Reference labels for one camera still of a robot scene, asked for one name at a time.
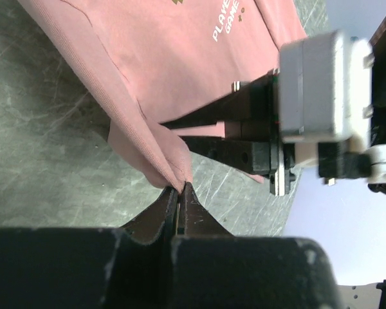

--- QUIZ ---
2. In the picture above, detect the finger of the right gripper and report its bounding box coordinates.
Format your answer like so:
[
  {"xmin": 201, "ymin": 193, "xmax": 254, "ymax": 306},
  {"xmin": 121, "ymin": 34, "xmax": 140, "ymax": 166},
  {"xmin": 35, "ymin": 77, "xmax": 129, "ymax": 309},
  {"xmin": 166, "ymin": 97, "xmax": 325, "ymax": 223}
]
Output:
[
  {"xmin": 163, "ymin": 75, "xmax": 273, "ymax": 129},
  {"xmin": 182, "ymin": 136, "xmax": 272, "ymax": 175}
]

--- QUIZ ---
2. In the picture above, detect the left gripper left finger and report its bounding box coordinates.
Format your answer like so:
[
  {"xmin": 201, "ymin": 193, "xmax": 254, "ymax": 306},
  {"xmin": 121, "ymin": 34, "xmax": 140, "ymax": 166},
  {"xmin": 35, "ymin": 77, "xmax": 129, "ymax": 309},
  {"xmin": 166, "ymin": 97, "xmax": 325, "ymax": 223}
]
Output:
[{"xmin": 0, "ymin": 188, "xmax": 178, "ymax": 308}]

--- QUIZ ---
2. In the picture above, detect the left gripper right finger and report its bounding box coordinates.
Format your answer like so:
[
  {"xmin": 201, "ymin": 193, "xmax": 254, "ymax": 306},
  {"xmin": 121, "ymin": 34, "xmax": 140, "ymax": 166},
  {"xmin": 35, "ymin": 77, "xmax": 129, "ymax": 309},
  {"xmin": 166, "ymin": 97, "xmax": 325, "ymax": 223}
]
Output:
[{"xmin": 170, "ymin": 183, "xmax": 343, "ymax": 308}]

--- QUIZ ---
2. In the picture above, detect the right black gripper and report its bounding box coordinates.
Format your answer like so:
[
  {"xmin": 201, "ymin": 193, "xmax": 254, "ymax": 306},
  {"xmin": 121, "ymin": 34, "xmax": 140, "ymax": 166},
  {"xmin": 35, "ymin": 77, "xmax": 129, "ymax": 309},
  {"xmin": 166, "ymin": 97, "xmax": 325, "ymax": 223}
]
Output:
[{"xmin": 270, "ymin": 30, "xmax": 373, "ymax": 196}]

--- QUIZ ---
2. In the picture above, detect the pink printed t shirt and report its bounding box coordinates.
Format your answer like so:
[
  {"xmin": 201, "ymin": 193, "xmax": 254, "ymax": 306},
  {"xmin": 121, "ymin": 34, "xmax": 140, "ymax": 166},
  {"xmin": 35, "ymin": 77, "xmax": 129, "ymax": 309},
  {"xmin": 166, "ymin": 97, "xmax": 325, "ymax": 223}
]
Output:
[{"xmin": 21, "ymin": 1, "xmax": 306, "ymax": 191}]

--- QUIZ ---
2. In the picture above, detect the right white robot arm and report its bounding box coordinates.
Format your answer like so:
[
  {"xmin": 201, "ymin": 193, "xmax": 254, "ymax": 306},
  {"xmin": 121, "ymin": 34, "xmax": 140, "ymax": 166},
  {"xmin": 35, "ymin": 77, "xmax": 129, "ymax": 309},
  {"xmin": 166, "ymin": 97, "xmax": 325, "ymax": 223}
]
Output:
[{"xmin": 165, "ymin": 17, "xmax": 386, "ymax": 196}]

